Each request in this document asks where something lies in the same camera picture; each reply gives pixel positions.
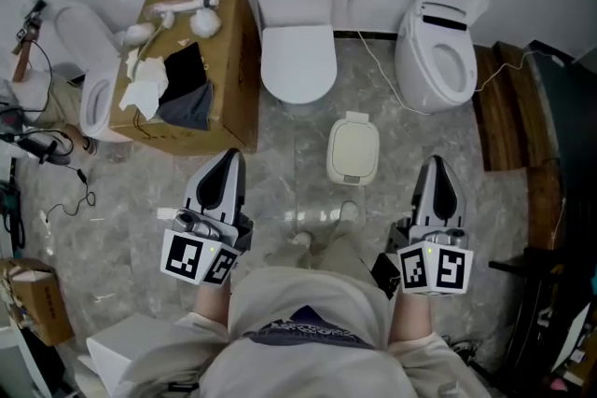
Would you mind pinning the person's left shoe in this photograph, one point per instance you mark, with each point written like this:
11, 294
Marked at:
302, 239

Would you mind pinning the black chair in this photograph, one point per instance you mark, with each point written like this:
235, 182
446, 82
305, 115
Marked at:
555, 293

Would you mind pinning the cream folded tissue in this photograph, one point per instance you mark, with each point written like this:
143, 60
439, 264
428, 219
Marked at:
149, 70

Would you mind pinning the dark cabinet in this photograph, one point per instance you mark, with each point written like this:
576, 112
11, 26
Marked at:
573, 107

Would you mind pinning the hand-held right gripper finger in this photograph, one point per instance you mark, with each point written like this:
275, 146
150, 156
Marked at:
420, 212
459, 214

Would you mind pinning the person's beige trousers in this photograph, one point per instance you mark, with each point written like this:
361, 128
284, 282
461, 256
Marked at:
336, 254

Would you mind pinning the small cardboard box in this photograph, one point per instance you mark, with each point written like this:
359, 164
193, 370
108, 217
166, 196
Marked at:
37, 303

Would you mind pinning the grey cloth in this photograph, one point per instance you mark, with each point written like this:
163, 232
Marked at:
191, 112

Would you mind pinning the small cream trash bin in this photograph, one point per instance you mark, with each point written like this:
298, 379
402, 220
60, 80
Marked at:
355, 182

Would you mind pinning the large cardboard box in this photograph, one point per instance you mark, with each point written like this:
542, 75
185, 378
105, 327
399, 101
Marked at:
233, 60

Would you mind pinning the person's left forearm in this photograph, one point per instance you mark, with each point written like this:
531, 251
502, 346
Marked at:
212, 305

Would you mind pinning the person's white shirt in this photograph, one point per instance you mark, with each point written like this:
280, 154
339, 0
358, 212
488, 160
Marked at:
303, 363

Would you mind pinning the black waist-worn box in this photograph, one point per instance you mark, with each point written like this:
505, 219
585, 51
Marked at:
384, 275

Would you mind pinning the small cream scrap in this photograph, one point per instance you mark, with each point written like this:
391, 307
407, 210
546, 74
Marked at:
183, 43

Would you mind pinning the white shower head set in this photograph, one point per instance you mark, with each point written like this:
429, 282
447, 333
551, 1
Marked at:
182, 4

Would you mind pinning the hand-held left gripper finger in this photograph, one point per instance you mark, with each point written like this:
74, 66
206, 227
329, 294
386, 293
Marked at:
193, 199
237, 200

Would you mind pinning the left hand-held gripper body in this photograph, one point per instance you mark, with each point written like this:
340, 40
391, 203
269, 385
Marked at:
184, 254

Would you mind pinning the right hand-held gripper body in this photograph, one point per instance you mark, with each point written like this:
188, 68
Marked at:
448, 270

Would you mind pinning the brown wooden platform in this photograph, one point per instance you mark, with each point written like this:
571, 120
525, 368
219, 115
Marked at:
503, 116

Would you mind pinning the white crumpled paper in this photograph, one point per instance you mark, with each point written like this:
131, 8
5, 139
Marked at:
140, 98

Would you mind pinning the white toilet with closed lid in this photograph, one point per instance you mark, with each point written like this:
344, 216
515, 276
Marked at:
298, 60

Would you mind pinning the white round dome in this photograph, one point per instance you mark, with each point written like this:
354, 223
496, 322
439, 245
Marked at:
139, 33

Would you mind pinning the grey and black power tool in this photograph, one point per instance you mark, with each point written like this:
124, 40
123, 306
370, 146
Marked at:
32, 146

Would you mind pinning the white smart toilet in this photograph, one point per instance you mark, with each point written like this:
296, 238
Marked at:
415, 70

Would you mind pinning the person's right forearm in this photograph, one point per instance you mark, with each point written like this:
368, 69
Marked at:
410, 317

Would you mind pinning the person's right shoe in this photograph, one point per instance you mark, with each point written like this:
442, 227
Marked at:
350, 210

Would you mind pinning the black cloth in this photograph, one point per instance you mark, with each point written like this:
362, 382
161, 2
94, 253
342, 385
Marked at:
184, 70

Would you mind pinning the person's shoe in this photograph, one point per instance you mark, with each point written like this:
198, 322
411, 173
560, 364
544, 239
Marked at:
350, 210
91, 146
302, 239

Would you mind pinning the white box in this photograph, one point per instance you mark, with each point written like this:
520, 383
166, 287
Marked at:
116, 345

